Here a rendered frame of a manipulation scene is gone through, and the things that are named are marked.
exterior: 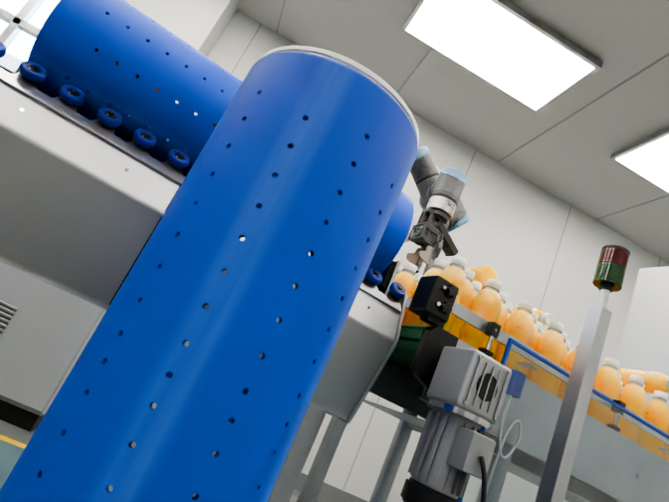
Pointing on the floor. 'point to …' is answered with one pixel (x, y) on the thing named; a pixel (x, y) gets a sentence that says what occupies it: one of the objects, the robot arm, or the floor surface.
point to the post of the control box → (322, 460)
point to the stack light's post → (574, 406)
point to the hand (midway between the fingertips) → (421, 272)
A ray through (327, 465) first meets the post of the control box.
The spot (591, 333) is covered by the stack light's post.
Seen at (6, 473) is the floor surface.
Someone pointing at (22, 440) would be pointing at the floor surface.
